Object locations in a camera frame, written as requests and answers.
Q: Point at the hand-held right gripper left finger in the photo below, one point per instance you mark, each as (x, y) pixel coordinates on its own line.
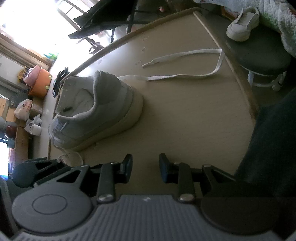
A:
(127, 166)

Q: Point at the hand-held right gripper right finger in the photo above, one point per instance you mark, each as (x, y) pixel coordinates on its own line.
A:
(163, 168)

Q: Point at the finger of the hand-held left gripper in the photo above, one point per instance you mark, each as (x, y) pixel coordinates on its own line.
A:
(46, 173)

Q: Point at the white sneaker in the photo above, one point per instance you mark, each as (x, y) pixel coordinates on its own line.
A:
(242, 25)
(115, 104)

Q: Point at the white shoelace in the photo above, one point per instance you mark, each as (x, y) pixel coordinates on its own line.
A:
(161, 77)

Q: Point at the television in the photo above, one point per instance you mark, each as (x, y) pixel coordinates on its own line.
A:
(3, 160)

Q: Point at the wooden television cabinet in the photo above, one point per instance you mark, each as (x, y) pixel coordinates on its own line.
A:
(22, 148)

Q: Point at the dark red round jar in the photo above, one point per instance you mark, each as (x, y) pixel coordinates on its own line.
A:
(10, 132)

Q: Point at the small white plastic bag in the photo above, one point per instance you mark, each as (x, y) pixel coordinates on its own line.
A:
(34, 126)

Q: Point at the large printed plastic bag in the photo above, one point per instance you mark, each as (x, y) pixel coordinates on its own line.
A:
(23, 109)

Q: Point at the stack of plastic drawers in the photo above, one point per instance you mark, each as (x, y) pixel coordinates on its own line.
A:
(4, 109)

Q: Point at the orange storage tub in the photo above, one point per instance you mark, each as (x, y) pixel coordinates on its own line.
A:
(40, 85)

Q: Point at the yellow toy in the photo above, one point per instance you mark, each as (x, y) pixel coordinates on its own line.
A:
(22, 74)

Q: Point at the pink basket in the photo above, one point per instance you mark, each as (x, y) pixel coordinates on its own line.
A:
(32, 74)

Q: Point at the green toy bottles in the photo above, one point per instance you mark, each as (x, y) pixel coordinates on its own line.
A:
(50, 56)

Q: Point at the brown curtain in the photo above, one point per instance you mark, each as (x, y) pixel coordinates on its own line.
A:
(18, 51)

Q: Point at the round dark stool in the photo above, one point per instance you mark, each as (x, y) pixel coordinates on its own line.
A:
(261, 53)

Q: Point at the black folding chair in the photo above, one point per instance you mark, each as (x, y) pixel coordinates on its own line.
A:
(97, 16)

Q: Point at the patchwork quilt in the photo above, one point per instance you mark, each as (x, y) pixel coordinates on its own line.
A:
(277, 18)

